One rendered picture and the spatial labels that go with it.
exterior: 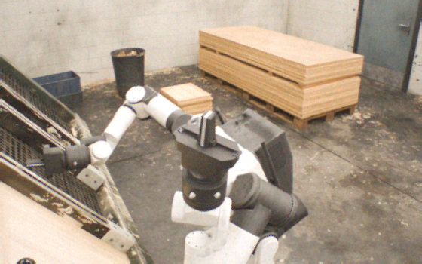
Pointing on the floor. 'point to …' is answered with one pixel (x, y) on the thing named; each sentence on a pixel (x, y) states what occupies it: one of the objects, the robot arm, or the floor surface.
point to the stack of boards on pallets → (281, 72)
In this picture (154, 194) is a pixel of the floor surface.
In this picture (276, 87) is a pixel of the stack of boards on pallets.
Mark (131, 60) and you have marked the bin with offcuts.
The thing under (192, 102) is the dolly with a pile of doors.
